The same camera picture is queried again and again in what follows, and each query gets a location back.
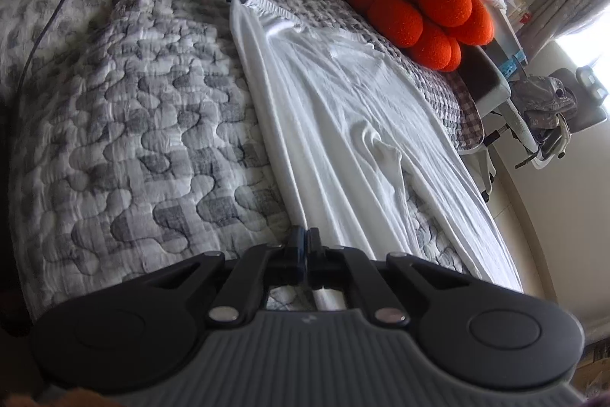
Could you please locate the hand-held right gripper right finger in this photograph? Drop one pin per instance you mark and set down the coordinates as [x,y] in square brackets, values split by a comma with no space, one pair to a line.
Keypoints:
[314,245]

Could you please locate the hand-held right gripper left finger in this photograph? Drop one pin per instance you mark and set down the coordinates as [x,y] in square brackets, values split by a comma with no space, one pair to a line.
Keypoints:
[298,245]

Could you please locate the white pants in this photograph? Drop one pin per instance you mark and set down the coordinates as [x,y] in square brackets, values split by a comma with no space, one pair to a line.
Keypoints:
[343,111]

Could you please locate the grey checked quilted blanket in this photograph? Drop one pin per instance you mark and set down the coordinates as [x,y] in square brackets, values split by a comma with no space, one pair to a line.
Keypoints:
[143,125]

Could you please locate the blue patterned cloth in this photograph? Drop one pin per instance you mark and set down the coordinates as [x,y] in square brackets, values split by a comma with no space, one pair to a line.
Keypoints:
[517,63]

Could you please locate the grey backpack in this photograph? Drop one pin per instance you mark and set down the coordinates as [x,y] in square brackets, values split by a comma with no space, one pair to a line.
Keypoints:
[548,102]

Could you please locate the white desk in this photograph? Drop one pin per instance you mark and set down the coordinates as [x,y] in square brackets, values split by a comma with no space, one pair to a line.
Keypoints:
[505,40]

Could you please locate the white office chair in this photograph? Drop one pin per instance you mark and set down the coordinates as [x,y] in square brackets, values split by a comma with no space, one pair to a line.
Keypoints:
[591,111]

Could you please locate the grey curtain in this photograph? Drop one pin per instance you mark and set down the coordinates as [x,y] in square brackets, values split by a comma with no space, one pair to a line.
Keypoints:
[562,16]

